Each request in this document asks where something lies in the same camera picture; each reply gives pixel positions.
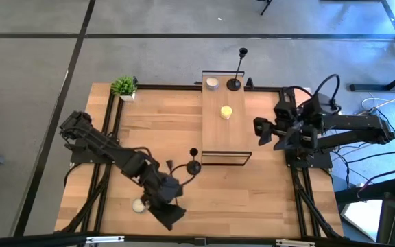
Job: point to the black gantry beam silver brackets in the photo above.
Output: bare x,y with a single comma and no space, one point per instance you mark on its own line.
29,240

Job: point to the white candle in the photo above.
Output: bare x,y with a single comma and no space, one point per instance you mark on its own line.
212,83

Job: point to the wooden shelf black metal frame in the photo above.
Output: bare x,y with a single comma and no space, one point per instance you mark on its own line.
225,137

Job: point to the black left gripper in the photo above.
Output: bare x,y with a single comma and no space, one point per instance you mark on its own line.
163,192

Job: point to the green plant in white pot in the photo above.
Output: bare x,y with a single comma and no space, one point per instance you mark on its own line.
123,85

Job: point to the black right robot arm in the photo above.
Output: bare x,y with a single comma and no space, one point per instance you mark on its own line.
355,125

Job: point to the grey desk foot bar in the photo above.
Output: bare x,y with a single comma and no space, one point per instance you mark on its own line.
372,88

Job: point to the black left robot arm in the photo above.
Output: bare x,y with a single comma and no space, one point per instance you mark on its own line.
108,149

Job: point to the yellow candle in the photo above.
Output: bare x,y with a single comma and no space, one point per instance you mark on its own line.
226,112

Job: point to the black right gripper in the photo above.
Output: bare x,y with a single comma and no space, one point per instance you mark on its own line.
309,137

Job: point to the black aluminium table frame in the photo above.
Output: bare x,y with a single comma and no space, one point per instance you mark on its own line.
170,87

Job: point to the black tripod leg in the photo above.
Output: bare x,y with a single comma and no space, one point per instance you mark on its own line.
266,7

